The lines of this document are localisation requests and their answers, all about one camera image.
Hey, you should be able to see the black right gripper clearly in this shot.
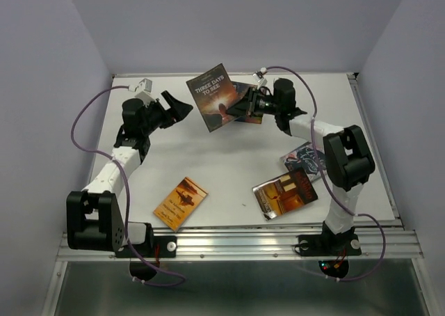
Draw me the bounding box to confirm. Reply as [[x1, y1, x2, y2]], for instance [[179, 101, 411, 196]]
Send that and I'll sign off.
[[224, 87, 280, 119]]

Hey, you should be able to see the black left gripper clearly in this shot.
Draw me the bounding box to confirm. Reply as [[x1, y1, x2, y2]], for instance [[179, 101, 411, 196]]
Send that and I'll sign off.
[[140, 90, 192, 135]]

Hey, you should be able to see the A Tale of Two Cities book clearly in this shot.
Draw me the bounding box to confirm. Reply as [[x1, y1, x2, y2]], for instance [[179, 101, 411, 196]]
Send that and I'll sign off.
[[232, 81, 263, 125]]

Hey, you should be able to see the Three Days to See book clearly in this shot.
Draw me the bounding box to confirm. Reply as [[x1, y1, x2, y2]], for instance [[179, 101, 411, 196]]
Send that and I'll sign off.
[[186, 63, 239, 132]]

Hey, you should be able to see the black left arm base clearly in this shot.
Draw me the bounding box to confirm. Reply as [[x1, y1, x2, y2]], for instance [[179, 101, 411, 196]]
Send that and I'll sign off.
[[115, 222, 177, 283]]

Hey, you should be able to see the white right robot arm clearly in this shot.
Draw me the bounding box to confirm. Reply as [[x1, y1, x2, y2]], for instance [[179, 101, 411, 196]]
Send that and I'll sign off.
[[227, 79, 375, 253]]

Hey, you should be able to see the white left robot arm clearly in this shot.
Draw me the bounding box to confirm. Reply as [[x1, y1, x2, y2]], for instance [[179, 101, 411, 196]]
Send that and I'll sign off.
[[66, 91, 193, 252]]

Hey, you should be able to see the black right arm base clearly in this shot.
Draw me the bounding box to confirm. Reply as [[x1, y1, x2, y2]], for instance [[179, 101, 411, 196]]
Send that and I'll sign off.
[[293, 223, 362, 280]]

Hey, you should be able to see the Little Women book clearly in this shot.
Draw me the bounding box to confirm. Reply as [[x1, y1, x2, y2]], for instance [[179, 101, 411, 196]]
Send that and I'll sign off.
[[280, 142, 326, 182]]

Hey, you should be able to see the orange Huckleberry Finn book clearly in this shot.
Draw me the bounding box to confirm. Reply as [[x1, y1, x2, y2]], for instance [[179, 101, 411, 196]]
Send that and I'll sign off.
[[153, 177, 208, 232]]

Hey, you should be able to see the brown glossy paperback book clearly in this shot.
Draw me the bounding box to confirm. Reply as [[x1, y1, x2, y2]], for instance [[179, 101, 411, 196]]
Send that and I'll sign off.
[[252, 168, 318, 221]]

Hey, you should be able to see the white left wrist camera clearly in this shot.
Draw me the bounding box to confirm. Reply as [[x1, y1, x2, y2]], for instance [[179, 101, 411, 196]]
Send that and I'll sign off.
[[128, 78, 155, 105]]

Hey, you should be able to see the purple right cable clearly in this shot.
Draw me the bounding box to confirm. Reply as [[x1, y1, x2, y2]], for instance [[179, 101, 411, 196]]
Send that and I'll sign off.
[[260, 65, 385, 283]]

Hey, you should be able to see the purple cable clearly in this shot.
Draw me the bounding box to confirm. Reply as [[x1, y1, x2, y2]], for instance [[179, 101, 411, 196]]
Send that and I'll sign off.
[[71, 85, 186, 288], [260, 65, 385, 283]]

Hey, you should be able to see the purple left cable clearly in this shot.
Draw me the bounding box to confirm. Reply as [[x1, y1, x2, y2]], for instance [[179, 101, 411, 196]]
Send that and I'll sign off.
[[71, 85, 186, 288]]

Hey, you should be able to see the aluminium mounting rail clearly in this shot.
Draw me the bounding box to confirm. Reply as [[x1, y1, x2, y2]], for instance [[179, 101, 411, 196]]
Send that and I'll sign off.
[[56, 222, 424, 262]]

